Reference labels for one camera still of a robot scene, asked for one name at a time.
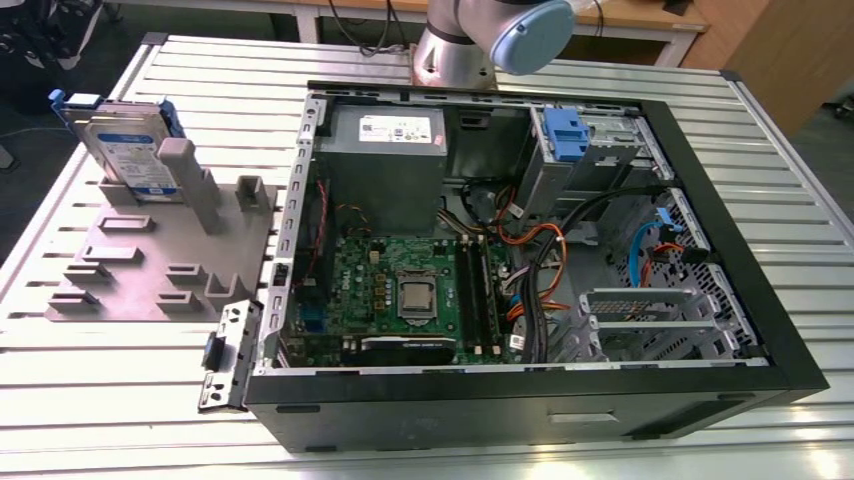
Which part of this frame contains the green motherboard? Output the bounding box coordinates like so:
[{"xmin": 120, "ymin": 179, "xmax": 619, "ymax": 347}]
[{"xmin": 279, "ymin": 233, "xmax": 533, "ymax": 369}]

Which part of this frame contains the red black twisted wire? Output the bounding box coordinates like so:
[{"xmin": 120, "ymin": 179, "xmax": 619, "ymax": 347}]
[{"xmin": 307, "ymin": 177, "xmax": 334, "ymax": 287}]

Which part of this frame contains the black graphics card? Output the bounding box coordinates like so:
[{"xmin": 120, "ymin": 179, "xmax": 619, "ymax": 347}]
[{"xmin": 339, "ymin": 333, "xmax": 462, "ymax": 369}]

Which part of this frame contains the disk power wire black connector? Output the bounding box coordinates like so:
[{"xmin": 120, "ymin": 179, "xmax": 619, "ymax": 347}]
[{"xmin": 650, "ymin": 242, "xmax": 710, "ymax": 266}]

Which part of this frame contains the multicolour power wire harness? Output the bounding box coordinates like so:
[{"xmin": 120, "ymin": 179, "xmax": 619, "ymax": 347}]
[{"xmin": 437, "ymin": 187, "xmax": 577, "ymax": 324}]

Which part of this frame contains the silver CPU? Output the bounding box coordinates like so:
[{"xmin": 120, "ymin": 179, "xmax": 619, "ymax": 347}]
[{"xmin": 398, "ymin": 282, "xmax": 441, "ymax": 312}]

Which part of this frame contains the blue plastic bay latch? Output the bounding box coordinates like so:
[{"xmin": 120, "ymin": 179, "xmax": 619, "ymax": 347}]
[{"xmin": 543, "ymin": 106, "xmax": 593, "ymax": 164}]

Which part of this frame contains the black PC case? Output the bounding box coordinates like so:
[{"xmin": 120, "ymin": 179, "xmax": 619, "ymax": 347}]
[{"xmin": 243, "ymin": 78, "xmax": 832, "ymax": 454}]

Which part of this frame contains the thick black cable bundle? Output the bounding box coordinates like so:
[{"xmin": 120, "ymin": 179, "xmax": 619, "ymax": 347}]
[{"xmin": 519, "ymin": 184, "xmax": 670, "ymax": 363}]

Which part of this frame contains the silver slot retention bracket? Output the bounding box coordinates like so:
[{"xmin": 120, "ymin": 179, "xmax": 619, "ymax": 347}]
[{"xmin": 198, "ymin": 298, "xmax": 264, "ymax": 416}]

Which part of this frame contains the hard disk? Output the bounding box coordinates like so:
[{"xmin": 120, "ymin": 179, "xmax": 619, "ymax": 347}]
[{"xmin": 50, "ymin": 88, "xmax": 190, "ymax": 205}]

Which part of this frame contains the wooden cabinet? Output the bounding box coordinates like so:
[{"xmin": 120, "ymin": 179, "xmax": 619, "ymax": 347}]
[{"xmin": 683, "ymin": 0, "xmax": 854, "ymax": 139}]

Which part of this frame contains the black RAM slot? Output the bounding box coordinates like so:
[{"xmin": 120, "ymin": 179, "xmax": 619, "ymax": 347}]
[
  {"xmin": 455, "ymin": 233, "xmax": 487, "ymax": 355},
  {"xmin": 474, "ymin": 233, "xmax": 507, "ymax": 355}
]

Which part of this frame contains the CPU socket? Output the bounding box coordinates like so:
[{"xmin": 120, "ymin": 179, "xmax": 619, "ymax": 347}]
[{"xmin": 393, "ymin": 268, "xmax": 446, "ymax": 330}]

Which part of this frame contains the wooden desk white frame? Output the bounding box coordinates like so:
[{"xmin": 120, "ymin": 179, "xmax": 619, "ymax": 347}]
[{"xmin": 292, "ymin": 0, "xmax": 713, "ymax": 69}]

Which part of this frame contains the grey parts rack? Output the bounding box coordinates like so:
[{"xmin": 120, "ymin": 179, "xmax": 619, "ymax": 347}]
[{"xmin": 43, "ymin": 138, "xmax": 283, "ymax": 324}]

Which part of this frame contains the silver optical drive cage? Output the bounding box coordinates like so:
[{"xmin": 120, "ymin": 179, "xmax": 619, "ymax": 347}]
[{"xmin": 518, "ymin": 103, "xmax": 671, "ymax": 224}]

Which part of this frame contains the blue data wire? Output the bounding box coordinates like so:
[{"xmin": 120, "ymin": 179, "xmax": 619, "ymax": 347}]
[{"xmin": 629, "ymin": 205, "xmax": 677, "ymax": 290}]

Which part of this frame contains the silver power supply unit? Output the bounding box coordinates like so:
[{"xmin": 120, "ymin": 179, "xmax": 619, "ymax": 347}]
[{"xmin": 312, "ymin": 104, "xmax": 447, "ymax": 239}]

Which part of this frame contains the thin multicolour fan wire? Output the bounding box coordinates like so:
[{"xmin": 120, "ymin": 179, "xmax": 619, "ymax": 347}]
[{"xmin": 335, "ymin": 201, "xmax": 374, "ymax": 236}]

